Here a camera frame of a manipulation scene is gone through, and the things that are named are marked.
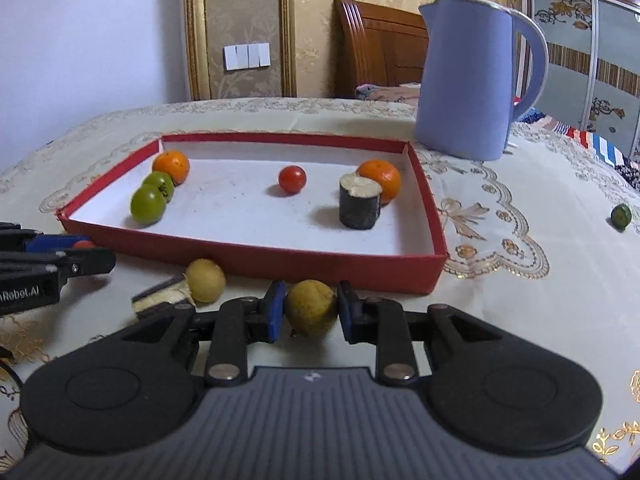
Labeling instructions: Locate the black sugarcane piece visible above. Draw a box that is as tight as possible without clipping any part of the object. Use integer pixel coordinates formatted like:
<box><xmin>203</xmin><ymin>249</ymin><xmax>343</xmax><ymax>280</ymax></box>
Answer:
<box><xmin>131</xmin><ymin>274</ymin><xmax>195</xmax><ymax>320</ymax></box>
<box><xmin>338</xmin><ymin>172</ymin><xmax>383</xmax><ymax>230</ymax></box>

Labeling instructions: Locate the dark green lime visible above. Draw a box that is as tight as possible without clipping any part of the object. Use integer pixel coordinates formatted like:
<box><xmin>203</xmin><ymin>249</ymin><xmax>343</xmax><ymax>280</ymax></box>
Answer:
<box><xmin>610</xmin><ymin>203</ymin><xmax>632</xmax><ymax>231</ymax></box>

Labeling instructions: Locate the green tomato in tray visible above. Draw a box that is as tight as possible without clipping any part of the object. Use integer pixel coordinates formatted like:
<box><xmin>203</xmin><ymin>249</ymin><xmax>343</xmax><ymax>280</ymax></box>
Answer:
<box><xmin>143</xmin><ymin>171</ymin><xmax>175</xmax><ymax>203</ymax></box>

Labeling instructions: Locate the embroidered cream tablecloth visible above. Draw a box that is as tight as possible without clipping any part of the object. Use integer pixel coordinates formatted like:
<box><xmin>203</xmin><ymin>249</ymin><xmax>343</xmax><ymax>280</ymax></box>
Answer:
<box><xmin>1</xmin><ymin>98</ymin><xmax>639</xmax><ymax>470</ymax></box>

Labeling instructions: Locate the wooden bed headboard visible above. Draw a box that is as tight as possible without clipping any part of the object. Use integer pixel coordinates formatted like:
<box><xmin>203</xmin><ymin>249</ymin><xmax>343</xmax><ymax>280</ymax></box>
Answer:
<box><xmin>332</xmin><ymin>0</ymin><xmax>532</xmax><ymax>102</ymax></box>

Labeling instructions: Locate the striped colourful bedding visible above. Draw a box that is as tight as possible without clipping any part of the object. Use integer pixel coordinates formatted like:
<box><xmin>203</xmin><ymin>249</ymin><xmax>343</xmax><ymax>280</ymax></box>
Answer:
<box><xmin>355</xmin><ymin>82</ymin><xmax>639</xmax><ymax>191</ymax></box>

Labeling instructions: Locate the orange tangerine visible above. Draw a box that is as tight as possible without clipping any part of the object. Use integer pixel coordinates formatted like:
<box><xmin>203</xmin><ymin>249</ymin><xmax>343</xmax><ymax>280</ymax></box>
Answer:
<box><xmin>152</xmin><ymin>151</ymin><xmax>191</xmax><ymax>185</ymax></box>
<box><xmin>357</xmin><ymin>159</ymin><xmax>401</xmax><ymax>205</ymax></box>

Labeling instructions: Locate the sliding door wardrobe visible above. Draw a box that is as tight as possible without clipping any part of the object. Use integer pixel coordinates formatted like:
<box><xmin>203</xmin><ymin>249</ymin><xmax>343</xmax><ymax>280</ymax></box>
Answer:
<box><xmin>527</xmin><ymin>0</ymin><xmax>639</xmax><ymax>162</ymax></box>

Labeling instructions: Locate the white wall switch panel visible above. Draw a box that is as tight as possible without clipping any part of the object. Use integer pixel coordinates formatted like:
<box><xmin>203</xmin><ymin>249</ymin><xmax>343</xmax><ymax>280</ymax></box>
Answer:
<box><xmin>222</xmin><ymin>42</ymin><xmax>271</xmax><ymax>72</ymax></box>

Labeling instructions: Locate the yellow-brown fruit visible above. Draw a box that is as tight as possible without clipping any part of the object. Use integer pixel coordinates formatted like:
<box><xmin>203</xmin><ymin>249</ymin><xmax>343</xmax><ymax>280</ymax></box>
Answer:
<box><xmin>184</xmin><ymin>259</ymin><xmax>227</xmax><ymax>304</ymax></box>
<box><xmin>284</xmin><ymin>280</ymin><xmax>337</xmax><ymax>337</ymax></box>

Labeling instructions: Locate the red cardboard tray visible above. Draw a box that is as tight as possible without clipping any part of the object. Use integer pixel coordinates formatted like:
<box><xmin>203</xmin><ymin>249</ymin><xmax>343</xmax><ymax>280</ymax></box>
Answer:
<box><xmin>56</xmin><ymin>131</ymin><xmax>448</xmax><ymax>294</ymax></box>

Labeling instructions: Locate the gold wall frame moulding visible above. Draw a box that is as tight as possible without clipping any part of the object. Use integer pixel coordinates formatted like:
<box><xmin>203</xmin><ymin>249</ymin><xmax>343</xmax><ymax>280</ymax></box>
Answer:
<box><xmin>183</xmin><ymin>0</ymin><xmax>297</xmax><ymax>100</ymax></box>

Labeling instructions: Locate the green tomato outside tray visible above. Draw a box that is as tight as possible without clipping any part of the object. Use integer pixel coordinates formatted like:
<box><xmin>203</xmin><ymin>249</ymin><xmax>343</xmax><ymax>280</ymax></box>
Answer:
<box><xmin>130</xmin><ymin>184</ymin><xmax>166</xmax><ymax>226</ymax></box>

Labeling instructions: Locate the red cherry tomato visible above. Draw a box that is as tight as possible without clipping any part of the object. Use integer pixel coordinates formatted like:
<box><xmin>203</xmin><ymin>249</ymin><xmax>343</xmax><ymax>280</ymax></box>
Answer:
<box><xmin>278</xmin><ymin>165</ymin><xmax>307</xmax><ymax>194</ymax></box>
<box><xmin>72</xmin><ymin>240</ymin><xmax>96</xmax><ymax>249</ymax></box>

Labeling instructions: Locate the blue electric kettle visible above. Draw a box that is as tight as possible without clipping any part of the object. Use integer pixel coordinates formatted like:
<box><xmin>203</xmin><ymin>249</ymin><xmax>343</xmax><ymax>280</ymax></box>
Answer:
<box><xmin>414</xmin><ymin>0</ymin><xmax>549</xmax><ymax>162</ymax></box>

